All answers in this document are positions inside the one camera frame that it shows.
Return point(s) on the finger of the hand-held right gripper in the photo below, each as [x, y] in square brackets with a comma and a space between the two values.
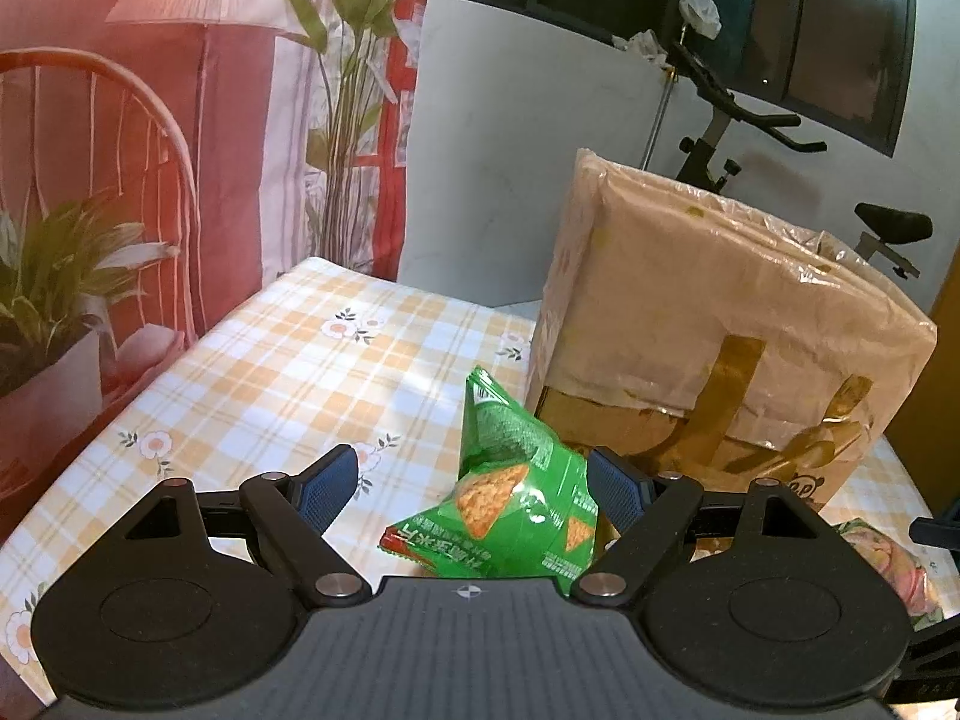
[937, 531]
[934, 660]

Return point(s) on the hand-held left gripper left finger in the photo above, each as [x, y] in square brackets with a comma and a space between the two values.
[327, 491]

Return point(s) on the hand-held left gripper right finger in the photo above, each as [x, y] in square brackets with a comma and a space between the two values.
[615, 491]

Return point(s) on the pink and green snack packet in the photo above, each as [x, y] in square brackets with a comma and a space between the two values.
[892, 570]

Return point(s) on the checked floral tablecloth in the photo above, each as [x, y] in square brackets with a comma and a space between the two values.
[262, 390]

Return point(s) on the brown wooden door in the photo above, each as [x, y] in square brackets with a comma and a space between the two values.
[930, 390]

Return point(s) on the taped cardboard box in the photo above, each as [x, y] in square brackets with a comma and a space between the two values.
[712, 300]

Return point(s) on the black exercise bike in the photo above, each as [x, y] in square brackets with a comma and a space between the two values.
[892, 225]

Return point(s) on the printed plant curtain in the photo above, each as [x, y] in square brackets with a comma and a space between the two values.
[150, 127]

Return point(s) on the dark window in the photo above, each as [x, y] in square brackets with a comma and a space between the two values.
[750, 0]

